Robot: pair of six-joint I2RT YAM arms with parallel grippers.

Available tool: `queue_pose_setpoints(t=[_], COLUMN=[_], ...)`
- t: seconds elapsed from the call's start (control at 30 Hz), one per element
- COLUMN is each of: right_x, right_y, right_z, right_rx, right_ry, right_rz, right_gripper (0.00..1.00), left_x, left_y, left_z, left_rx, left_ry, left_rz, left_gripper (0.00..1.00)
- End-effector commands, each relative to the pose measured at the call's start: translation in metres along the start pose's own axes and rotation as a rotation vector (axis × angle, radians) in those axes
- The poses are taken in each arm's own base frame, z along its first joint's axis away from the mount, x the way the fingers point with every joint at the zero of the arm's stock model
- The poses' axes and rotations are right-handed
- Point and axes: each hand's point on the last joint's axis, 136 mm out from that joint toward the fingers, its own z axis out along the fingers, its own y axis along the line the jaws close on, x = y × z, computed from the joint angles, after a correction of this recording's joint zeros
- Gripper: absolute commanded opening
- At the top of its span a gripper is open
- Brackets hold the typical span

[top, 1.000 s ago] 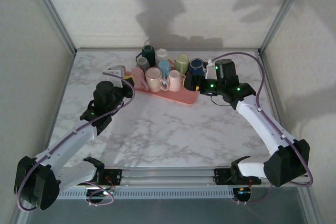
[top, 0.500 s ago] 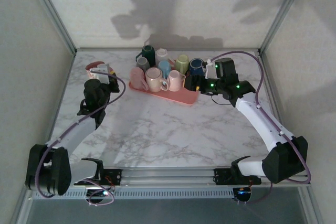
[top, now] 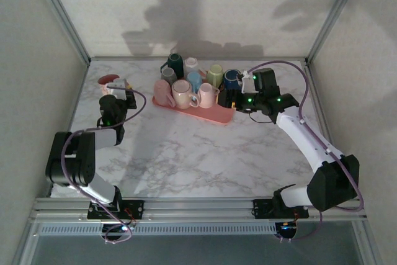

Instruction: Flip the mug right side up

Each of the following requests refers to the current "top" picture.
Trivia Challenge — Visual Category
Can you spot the glossy pink lettered mug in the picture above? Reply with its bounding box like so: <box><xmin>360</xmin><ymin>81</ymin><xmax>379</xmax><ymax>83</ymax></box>
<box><xmin>153</xmin><ymin>79</ymin><xmax>175</xmax><ymax>107</ymax></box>

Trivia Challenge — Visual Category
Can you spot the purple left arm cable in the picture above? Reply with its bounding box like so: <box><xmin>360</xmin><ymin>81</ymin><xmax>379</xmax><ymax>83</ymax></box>
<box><xmin>60</xmin><ymin>88</ymin><xmax>147</xmax><ymax>245</ymax></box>

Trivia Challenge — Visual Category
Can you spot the aluminium frame post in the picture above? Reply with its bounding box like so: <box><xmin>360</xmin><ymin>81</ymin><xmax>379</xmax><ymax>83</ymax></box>
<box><xmin>305</xmin><ymin>0</ymin><xmax>367</xmax><ymax>64</ymax></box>
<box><xmin>30</xmin><ymin>0</ymin><xmax>91</xmax><ymax>65</ymax></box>

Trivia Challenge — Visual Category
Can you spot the pink tray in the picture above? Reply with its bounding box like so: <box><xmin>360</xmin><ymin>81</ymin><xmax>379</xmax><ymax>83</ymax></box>
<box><xmin>151</xmin><ymin>69</ymin><xmax>236</xmax><ymax>127</ymax></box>

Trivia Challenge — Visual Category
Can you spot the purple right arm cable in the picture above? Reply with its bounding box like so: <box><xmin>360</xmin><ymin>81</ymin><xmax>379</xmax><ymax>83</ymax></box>
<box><xmin>246</xmin><ymin>61</ymin><xmax>364</xmax><ymax>243</ymax></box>

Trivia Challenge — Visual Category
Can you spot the dark green mug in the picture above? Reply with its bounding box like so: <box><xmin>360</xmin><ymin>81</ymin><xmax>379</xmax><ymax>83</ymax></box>
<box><xmin>159</xmin><ymin>53</ymin><xmax>184</xmax><ymax>75</ymax></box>

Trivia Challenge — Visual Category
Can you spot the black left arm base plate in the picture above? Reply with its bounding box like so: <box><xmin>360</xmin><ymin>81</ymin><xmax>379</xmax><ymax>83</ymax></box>
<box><xmin>87</xmin><ymin>199</ymin><xmax>145</xmax><ymax>220</ymax></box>

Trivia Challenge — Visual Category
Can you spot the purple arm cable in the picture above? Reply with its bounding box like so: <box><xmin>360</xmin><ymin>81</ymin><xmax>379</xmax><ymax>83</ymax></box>
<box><xmin>60</xmin><ymin>88</ymin><xmax>147</xmax><ymax>245</ymax></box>
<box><xmin>246</xmin><ymin>61</ymin><xmax>364</xmax><ymax>243</ymax></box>

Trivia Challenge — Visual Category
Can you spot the thin black right gripper cable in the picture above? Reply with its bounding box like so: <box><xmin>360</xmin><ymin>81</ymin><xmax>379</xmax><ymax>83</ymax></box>
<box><xmin>248</xmin><ymin>111</ymin><xmax>277</xmax><ymax>125</ymax></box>

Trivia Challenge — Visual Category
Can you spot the pale pink mug cream interior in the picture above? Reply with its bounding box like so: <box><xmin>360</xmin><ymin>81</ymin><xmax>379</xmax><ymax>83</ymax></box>
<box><xmin>197</xmin><ymin>83</ymin><xmax>220</xmax><ymax>108</ymax></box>

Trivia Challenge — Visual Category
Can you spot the grey slotted cable duct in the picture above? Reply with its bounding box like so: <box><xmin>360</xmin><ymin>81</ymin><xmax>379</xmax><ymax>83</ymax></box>
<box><xmin>37</xmin><ymin>222</ymin><xmax>279</xmax><ymax>236</ymax></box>

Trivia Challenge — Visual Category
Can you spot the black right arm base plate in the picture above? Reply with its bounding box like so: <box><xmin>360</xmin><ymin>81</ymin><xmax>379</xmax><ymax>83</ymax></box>
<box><xmin>252</xmin><ymin>199</ymin><xmax>310</xmax><ymax>218</ymax></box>

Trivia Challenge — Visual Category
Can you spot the white mug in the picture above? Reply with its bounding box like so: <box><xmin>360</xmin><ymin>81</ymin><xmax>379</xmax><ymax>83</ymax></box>
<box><xmin>184</xmin><ymin>56</ymin><xmax>200</xmax><ymax>75</ymax></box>

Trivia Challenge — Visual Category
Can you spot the yellow-green mug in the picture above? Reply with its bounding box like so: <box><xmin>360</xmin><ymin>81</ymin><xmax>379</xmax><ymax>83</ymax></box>
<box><xmin>206</xmin><ymin>64</ymin><xmax>224</xmax><ymax>88</ymax></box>

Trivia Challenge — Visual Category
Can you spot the controller board with lights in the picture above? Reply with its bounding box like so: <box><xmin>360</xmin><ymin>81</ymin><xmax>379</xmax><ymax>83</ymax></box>
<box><xmin>277</xmin><ymin>220</ymin><xmax>299</xmax><ymax>243</ymax></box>
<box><xmin>100</xmin><ymin>222</ymin><xmax>135</xmax><ymax>245</ymax></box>

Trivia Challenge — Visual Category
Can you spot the pink mug purple interior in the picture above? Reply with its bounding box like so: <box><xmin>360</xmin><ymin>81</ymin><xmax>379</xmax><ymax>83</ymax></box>
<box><xmin>171</xmin><ymin>79</ymin><xmax>199</xmax><ymax>109</ymax></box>

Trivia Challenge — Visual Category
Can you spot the dark blue mug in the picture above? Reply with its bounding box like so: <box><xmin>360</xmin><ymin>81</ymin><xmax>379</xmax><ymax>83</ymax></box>
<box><xmin>223</xmin><ymin>68</ymin><xmax>243</xmax><ymax>91</ymax></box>

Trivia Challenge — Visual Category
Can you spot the light blue mug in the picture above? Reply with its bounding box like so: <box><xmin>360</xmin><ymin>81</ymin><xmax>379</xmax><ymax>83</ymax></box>
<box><xmin>185</xmin><ymin>71</ymin><xmax>204</xmax><ymax>91</ymax></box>

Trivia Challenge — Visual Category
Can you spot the speckled pink mug red interior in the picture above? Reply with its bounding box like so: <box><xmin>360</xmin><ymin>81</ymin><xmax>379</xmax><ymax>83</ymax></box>
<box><xmin>97</xmin><ymin>74</ymin><xmax>122</xmax><ymax>97</ymax></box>

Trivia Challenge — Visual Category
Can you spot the grey mug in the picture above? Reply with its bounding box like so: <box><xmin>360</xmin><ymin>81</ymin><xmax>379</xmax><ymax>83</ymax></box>
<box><xmin>160</xmin><ymin>66</ymin><xmax>177</xmax><ymax>86</ymax></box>

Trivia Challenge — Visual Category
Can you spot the aluminium table rail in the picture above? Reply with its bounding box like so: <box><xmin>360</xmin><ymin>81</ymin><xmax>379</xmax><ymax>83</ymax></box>
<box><xmin>302</xmin><ymin>61</ymin><xmax>345</xmax><ymax>159</ymax></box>
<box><xmin>88</xmin><ymin>56</ymin><xmax>308</xmax><ymax>62</ymax></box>
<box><xmin>29</xmin><ymin>196</ymin><xmax>368</xmax><ymax>224</ymax></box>

